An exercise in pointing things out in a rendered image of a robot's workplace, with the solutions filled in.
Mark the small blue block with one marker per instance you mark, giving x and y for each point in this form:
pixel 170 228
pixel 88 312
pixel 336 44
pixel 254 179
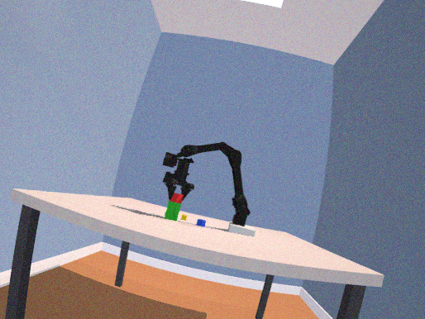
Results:
pixel 201 222

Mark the green block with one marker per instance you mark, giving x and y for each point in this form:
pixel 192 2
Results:
pixel 171 215
pixel 173 206

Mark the red block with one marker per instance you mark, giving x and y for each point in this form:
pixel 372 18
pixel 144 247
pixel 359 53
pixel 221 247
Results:
pixel 177 197

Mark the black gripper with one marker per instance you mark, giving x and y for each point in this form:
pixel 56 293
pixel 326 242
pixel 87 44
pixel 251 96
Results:
pixel 180 179

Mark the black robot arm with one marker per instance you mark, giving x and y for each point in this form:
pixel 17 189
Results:
pixel 234 157

